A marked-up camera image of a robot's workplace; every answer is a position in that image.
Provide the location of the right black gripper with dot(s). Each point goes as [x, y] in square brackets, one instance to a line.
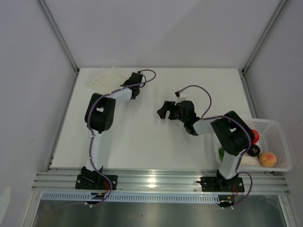
[168, 105]

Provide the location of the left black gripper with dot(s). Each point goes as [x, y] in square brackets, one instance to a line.
[126, 83]

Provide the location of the clear zip top bag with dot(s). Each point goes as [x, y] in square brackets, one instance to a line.
[106, 79]

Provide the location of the green leafy vegetable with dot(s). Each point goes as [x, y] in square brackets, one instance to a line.
[221, 152]

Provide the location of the red tomato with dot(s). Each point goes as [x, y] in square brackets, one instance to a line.
[256, 137]

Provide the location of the white radish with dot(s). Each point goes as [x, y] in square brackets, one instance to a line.
[248, 160]

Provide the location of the dark purple fruit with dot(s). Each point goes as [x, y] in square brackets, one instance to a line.
[254, 151]

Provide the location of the orange peach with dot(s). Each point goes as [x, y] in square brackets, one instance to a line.
[267, 159]

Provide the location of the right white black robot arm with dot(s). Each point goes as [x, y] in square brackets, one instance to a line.
[232, 132]

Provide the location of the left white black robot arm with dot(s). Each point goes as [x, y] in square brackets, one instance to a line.
[99, 118]

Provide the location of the white perforated plastic basket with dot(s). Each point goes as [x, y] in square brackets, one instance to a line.
[271, 139]

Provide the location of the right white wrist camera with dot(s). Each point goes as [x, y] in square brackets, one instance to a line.
[181, 96]

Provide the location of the aluminium rail frame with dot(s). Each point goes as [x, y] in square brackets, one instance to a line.
[159, 181]

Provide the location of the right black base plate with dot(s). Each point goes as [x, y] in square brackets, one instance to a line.
[216, 184]

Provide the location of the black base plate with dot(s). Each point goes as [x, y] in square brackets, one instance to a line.
[85, 184]
[216, 184]

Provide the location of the white slotted cable duct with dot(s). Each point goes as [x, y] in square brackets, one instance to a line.
[131, 197]

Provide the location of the right aluminium corner post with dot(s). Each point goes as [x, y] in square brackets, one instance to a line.
[265, 34]

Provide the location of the aluminium corner post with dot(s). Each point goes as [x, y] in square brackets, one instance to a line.
[57, 33]
[265, 34]

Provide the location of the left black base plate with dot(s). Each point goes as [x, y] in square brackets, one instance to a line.
[85, 184]

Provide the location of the left aluminium corner post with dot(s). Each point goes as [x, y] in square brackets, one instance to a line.
[57, 33]

